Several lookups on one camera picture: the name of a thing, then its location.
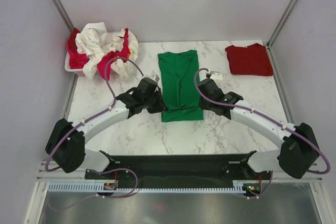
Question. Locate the folded dark red t shirt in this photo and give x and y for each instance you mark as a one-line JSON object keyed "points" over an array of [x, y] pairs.
{"points": [[251, 60]]}

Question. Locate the crumpled red shirt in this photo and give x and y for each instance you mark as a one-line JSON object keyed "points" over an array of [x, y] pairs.
{"points": [[71, 42]]}

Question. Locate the crumpled white shirt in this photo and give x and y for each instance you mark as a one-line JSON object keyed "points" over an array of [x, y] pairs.
{"points": [[123, 68], [96, 42]]}

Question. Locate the right aluminium frame post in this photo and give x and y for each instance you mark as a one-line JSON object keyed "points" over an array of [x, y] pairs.
{"points": [[285, 16]]}

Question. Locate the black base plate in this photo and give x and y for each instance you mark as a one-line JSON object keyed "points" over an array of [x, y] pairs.
{"points": [[212, 169]]}

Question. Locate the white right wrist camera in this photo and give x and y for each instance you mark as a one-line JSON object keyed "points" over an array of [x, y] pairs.
{"points": [[215, 76]]}

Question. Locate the white laundry basket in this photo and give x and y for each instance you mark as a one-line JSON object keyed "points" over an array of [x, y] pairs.
{"points": [[79, 72]]}

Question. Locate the white slotted cable duct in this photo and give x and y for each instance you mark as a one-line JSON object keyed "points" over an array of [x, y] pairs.
{"points": [[119, 187]]}

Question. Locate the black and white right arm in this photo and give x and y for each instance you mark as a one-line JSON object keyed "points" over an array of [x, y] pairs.
{"points": [[297, 147]]}

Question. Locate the aluminium front rail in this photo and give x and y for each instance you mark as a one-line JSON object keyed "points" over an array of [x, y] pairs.
{"points": [[79, 175]]}

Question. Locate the green t shirt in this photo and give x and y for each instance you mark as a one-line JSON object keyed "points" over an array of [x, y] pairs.
{"points": [[179, 93]]}

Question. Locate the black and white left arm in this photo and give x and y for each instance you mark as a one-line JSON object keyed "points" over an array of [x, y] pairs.
{"points": [[66, 144]]}

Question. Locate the crumpled pink shirt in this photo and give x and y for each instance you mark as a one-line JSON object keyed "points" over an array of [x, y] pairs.
{"points": [[77, 61]]}

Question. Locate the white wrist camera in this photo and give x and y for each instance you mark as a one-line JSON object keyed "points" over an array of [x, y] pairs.
{"points": [[215, 76], [154, 77]]}

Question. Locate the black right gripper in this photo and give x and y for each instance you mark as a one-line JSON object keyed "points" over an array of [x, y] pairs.
{"points": [[202, 104]]}

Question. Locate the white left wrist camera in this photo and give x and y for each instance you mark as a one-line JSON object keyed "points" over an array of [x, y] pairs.
{"points": [[154, 77]]}

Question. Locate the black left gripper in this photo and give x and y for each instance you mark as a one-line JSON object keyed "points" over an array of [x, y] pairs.
{"points": [[160, 106]]}

